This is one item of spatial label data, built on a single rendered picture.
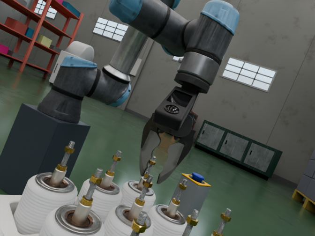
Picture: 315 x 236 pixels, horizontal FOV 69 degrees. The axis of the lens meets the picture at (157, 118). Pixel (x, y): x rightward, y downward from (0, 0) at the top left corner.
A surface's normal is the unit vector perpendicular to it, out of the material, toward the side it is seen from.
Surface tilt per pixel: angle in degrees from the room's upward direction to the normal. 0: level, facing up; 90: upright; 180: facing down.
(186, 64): 90
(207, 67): 89
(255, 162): 90
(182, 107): 32
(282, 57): 90
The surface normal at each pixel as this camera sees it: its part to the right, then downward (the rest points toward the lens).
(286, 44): -0.30, -0.10
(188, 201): -0.66, -0.26
